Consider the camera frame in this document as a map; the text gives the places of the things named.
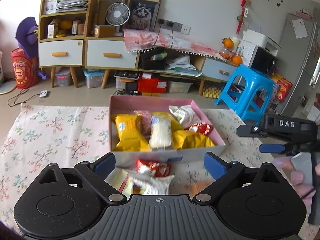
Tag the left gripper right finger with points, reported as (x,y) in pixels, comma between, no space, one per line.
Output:
(227,176)

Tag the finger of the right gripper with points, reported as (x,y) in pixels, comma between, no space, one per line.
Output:
(274,148)

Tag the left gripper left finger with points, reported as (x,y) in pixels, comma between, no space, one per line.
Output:
(94,175)

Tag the orange wafer packet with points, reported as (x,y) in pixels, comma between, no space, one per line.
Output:
(197,187)

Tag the yellow instant noodle packet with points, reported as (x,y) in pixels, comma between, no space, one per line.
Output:
(129,134)

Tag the large yellow snack bag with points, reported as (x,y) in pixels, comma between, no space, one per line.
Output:
(183,139)

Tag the white small snack packet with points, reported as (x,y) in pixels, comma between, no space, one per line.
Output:
(128,182)

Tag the red white candy packet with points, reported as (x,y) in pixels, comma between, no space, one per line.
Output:
(153,168)

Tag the clear rice cracker packet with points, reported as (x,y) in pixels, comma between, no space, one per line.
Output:
(161,134)

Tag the white silver snack bag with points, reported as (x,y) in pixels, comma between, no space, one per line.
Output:
(185,115)

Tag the pink peach snack packet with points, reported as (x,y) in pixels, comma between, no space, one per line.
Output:
(144,123)

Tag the right hand pink glove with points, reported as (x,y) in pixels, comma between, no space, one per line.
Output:
(296,178)

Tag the floral tablecloth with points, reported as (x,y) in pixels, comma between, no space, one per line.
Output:
(67,135)

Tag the blue plastic stool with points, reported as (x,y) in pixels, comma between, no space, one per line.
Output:
(252,102)

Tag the pink white cardboard box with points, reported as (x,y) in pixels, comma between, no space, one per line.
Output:
(158,106)

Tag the silver refrigerator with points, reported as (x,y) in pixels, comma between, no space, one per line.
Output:
(297,60)

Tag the clear storage bin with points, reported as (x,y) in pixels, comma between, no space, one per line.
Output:
(93,77)

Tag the red box under console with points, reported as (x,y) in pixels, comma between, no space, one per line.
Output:
(151,85)

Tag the oranges on fruit stand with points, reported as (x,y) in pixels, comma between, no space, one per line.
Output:
(228,52)

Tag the long wooden tv console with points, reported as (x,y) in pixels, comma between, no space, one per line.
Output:
(110,53)

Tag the red round drum tin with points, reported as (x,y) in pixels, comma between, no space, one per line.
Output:
(25,69)

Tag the pink cloth cover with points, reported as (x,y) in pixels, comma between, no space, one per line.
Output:
(140,40)

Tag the purple plush toy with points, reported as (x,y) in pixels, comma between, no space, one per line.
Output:
(27,39)

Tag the wooden shelf cabinet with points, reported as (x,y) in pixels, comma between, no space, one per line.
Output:
(62,37)

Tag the white desk fan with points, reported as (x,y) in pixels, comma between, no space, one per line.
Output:
(117,14)

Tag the framed cat picture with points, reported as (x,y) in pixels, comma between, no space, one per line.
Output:
(143,14)

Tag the stack of papers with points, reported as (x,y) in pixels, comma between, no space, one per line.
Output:
(71,5)

